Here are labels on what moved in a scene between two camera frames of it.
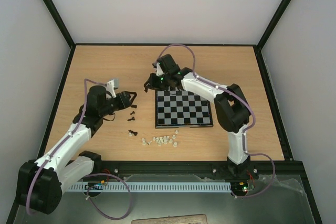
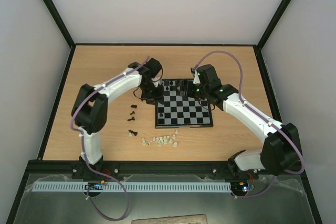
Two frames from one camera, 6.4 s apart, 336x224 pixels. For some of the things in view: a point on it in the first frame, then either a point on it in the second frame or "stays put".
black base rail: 297,171 stays put
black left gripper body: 124,103 to 150,93
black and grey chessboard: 178,108 stays put
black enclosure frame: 48,132 stays put
